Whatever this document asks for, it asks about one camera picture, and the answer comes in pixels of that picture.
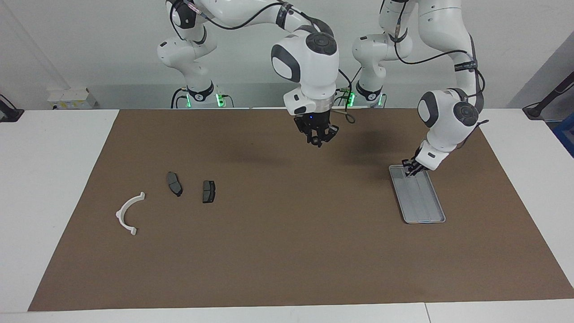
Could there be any long dark brake pad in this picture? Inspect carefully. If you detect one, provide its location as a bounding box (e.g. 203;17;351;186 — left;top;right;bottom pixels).
166;172;183;197

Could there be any silver metal tray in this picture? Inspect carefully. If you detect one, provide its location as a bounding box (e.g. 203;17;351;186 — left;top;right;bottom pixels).
388;165;446;224

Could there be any brown table mat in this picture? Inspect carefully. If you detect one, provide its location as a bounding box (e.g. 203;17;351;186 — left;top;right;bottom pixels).
28;108;574;312

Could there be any black left base cable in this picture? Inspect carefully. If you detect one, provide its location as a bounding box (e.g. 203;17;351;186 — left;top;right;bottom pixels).
335;67;363;107

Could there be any black table clamp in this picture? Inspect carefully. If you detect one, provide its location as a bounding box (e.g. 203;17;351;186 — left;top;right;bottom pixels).
0;94;25;122

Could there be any black angled stand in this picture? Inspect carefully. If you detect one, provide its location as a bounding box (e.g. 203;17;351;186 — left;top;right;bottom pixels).
522;72;574;121

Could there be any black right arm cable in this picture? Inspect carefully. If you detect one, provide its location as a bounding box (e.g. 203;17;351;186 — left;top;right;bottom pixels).
182;0;356;124

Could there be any blue bin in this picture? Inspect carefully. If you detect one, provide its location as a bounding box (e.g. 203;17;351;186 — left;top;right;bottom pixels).
552;119;574;157

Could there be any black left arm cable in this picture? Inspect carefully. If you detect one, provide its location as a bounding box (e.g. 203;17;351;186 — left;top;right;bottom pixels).
381;0;489;135

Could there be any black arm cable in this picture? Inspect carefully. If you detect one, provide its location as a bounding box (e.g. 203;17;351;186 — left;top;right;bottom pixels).
182;0;356;124
381;0;489;135

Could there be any white background box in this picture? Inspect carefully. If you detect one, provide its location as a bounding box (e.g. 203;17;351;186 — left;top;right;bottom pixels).
47;87;97;109

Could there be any white curved plastic bracket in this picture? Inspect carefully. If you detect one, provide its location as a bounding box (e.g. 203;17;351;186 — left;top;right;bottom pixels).
116;192;146;236

